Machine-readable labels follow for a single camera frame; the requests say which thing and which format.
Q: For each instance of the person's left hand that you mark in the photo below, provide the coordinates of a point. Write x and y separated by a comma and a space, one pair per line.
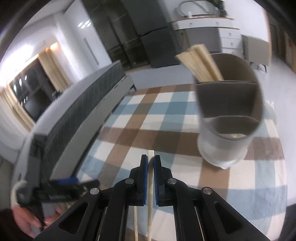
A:
25, 220

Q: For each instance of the black glass door cabinet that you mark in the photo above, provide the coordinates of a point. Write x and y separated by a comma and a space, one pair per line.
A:
117, 32

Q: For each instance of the beige curtain near window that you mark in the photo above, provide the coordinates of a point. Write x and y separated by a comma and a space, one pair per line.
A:
16, 109

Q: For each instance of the white vanity desk with drawers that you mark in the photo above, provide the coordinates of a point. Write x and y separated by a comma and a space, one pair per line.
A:
219, 35

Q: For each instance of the grey mattress bed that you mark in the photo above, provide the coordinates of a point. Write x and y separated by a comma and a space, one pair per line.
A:
58, 140

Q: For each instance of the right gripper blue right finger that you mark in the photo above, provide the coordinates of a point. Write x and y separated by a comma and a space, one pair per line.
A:
200, 214

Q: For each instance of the grey cylindrical utensil holder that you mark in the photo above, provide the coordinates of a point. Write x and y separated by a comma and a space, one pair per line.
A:
230, 112

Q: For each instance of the grey bedside cabinet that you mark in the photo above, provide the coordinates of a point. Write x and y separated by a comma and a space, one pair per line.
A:
256, 50

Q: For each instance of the green potted plant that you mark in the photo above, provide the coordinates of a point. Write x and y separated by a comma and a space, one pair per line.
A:
219, 4

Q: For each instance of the white wardrobe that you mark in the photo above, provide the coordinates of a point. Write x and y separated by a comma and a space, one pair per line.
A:
78, 39

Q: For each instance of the oval vanity mirror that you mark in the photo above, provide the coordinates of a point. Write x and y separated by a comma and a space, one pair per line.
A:
197, 8

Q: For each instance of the dark grey refrigerator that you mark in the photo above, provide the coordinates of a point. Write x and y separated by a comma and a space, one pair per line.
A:
157, 37

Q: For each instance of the checkered blue brown tablecloth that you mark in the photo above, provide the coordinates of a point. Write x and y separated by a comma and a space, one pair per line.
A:
165, 119

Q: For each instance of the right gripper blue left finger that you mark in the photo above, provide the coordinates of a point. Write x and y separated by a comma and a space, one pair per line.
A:
101, 214

